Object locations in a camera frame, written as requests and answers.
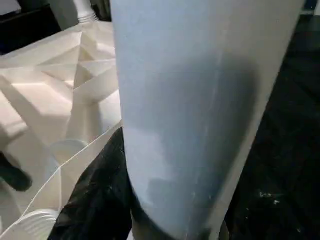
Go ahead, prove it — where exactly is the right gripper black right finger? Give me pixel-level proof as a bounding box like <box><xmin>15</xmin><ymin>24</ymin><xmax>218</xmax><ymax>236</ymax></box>
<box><xmin>220</xmin><ymin>146</ymin><xmax>320</xmax><ymax>240</ymax></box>

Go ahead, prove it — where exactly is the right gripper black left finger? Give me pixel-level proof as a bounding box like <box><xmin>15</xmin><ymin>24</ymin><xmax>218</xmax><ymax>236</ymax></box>
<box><xmin>49</xmin><ymin>126</ymin><xmax>134</xmax><ymax>240</ymax></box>

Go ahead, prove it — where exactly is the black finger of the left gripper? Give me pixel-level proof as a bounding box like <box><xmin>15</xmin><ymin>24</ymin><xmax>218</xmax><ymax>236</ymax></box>
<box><xmin>0</xmin><ymin>151</ymin><xmax>34</xmax><ymax>193</ymax></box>

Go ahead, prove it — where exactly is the white plastic table top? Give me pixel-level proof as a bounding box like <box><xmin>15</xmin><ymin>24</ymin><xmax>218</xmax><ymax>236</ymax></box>
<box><xmin>0</xmin><ymin>21</ymin><xmax>126</xmax><ymax>240</ymax></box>

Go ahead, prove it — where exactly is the black plastic mat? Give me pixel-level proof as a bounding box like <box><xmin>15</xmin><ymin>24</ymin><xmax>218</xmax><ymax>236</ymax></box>
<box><xmin>224</xmin><ymin>13</ymin><xmax>320</xmax><ymax>240</ymax></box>

